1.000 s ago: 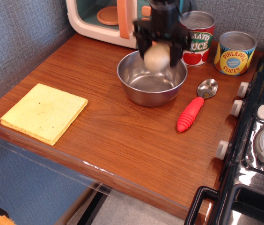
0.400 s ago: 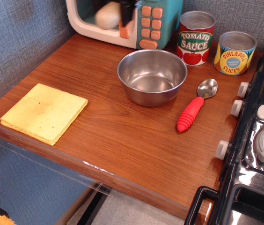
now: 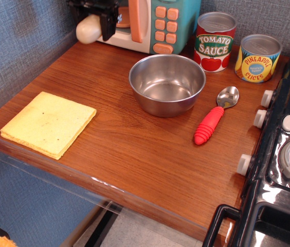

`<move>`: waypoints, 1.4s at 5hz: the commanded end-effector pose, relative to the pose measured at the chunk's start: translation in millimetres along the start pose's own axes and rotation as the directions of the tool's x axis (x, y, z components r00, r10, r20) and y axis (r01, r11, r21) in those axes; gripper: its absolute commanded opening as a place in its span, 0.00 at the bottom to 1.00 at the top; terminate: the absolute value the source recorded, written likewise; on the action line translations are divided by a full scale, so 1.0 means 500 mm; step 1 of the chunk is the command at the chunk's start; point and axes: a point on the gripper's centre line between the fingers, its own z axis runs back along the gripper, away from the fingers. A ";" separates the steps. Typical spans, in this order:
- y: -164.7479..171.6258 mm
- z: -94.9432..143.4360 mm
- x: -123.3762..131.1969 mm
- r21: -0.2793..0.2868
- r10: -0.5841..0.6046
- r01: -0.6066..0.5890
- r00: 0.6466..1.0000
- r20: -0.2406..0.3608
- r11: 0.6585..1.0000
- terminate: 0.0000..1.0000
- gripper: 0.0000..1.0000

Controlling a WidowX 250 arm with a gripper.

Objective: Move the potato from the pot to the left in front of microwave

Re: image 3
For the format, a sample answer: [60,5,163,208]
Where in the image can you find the stainless steel bowl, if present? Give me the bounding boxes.
[129,54,206,117]

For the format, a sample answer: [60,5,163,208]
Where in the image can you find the tomato sauce can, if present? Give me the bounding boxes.
[193,12,237,72]

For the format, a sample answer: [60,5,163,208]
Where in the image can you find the toy microwave teal and cream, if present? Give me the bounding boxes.
[71,0,202,56]

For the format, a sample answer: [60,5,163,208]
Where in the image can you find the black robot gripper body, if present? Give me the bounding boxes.
[67,0,120,18]

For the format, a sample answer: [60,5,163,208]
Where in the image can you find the white stove knob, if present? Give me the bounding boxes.
[253,110,267,129]
[237,154,252,176]
[261,90,274,108]

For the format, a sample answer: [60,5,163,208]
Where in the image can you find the orange object bottom left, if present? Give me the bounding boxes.
[0,237,17,247]

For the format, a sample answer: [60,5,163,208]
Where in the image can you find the white stove knob bottom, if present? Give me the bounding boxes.
[237,154,252,176]

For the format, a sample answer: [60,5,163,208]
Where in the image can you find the beige toy potato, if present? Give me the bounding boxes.
[76,14,102,44]

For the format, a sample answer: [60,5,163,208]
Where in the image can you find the folded yellow cloth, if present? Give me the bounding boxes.
[1,92,97,160]

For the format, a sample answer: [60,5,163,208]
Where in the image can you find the spoon with red handle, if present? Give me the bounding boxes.
[193,86,240,145]

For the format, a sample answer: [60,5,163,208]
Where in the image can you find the white stove knob top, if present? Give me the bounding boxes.
[261,90,274,108]

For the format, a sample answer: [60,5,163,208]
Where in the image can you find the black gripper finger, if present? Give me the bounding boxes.
[100,12,122,41]

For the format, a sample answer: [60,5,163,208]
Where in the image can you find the black toy stove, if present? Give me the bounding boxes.
[202,44,290,247]

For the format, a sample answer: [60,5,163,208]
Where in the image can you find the orange microwave turntable plate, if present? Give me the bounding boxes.
[116,6,130,28]

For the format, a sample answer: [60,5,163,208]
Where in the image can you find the white stove knob middle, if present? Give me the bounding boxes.
[253,110,267,129]

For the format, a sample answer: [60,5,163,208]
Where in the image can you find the pineapple slices can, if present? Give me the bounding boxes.
[234,34,282,83]

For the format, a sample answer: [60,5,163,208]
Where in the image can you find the black oven door handle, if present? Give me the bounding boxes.
[203,204,241,246]

